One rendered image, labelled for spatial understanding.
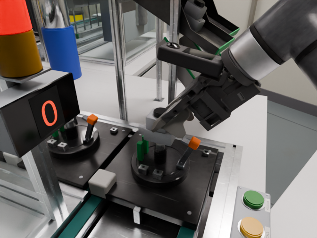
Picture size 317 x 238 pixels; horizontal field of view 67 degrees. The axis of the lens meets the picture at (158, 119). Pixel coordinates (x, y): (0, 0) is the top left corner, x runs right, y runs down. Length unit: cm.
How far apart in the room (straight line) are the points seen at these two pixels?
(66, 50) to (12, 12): 104
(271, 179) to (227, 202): 156
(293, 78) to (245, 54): 275
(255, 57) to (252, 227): 30
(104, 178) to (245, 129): 60
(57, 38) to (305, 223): 123
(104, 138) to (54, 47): 76
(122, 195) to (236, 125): 58
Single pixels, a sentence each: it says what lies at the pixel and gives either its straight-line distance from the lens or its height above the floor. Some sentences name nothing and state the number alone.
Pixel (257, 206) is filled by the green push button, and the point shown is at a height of 97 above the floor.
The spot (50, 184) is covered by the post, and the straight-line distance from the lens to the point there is 49.
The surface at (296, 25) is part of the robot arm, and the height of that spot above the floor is 131.
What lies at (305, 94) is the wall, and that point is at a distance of 313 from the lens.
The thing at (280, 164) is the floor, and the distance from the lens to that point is 227.
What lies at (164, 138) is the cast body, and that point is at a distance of 50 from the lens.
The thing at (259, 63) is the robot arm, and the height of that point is 126.
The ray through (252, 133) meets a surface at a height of 86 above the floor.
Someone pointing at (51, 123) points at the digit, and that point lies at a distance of 37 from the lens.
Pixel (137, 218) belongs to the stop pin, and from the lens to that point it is 52.
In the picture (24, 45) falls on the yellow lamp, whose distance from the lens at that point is 33.
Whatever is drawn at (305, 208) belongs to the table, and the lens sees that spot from 74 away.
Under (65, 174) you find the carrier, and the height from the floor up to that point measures 97.
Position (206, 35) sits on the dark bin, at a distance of 71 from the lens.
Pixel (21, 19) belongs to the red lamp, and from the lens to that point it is 33.
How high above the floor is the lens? 137
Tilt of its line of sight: 32 degrees down
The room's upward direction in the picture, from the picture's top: straight up
